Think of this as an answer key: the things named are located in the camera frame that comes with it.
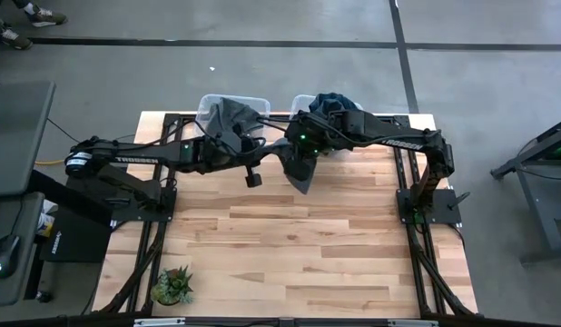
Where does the black computer mouse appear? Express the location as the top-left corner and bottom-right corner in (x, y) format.
(0, 233), (21, 280)

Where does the black controller box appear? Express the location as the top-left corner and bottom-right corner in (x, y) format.
(38, 199), (114, 264)

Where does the grey desk with mouse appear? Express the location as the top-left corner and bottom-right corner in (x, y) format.
(0, 190), (45, 308)

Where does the potted succulent plant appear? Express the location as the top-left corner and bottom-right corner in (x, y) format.
(150, 265), (195, 307)

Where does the black metal table frame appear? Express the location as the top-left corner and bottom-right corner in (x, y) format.
(93, 112), (480, 319)

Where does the blue-grey baseball cap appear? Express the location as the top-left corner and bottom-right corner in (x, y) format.
(308, 92), (359, 120)

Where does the person's shoe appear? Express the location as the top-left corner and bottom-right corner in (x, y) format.
(25, 4), (69, 28)
(0, 26), (34, 51)

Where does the white printed container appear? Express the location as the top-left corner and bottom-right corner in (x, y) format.
(34, 198), (57, 238)

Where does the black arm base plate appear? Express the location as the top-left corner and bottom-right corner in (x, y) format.
(111, 186), (178, 223)
(396, 188), (464, 226)

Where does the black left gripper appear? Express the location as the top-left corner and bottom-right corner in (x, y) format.
(202, 131), (268, 189)

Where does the dark grey baseball cap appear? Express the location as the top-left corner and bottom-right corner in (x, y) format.
(280, 138), (319, 195)

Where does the grey desk panel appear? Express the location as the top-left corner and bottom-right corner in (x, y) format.
(0, 81), (57, 197)

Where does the black power cable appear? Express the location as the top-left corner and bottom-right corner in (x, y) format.
(46, 116), (82, 144)

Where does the clear plastic storage bin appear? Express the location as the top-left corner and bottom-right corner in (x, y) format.
(290, 93), (364, 161)
(196, 93), (271, 137)

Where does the black metal cart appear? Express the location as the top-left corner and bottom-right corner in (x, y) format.
(491, 115), (561, 264)

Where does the light grey baseball cap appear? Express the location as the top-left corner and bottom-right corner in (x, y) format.
(206, 96), (263, 140)

